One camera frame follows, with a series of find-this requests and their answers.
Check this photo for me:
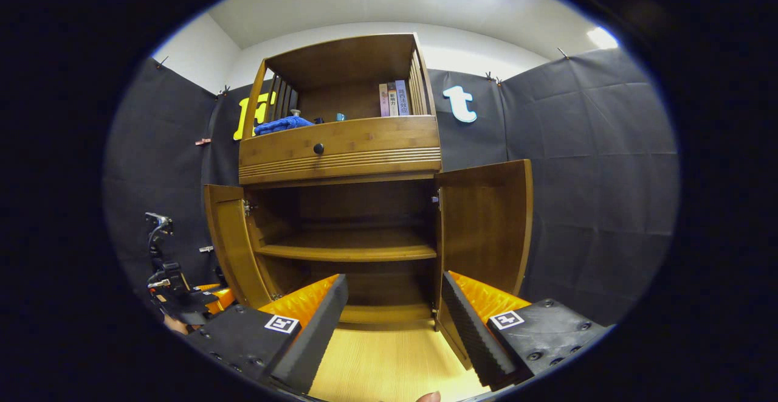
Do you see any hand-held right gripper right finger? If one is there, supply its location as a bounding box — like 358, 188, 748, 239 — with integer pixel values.
438, 271, 611, 390

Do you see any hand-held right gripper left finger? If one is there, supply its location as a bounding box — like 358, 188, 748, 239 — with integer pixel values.
182, 274, 349, 395

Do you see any wooden shoe cabinet door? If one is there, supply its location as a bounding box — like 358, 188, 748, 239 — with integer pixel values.
203, 184, 275, 309
434, 158, 534, 370

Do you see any wooden double-door shoe cabinet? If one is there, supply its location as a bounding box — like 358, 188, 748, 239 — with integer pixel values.
203, 33, 534, 370

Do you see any wooden inner cabinet shelf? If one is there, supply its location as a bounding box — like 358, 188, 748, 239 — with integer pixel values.
255, 228, 439, 263

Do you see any wooden cabinet drawer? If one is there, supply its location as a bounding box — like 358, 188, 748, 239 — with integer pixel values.
238, 114, 443, 186

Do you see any blue cloth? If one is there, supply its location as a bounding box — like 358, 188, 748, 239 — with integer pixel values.
253, 115, 315, 136

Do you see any black backdrop cloth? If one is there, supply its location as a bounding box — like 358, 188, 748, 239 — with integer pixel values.
102, 46, 681, 327

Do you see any lavender book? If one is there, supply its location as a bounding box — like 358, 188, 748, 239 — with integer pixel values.
395, 79, 412, 117

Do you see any small ceiling light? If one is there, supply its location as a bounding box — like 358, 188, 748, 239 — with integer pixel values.
586, 26, 619, 50

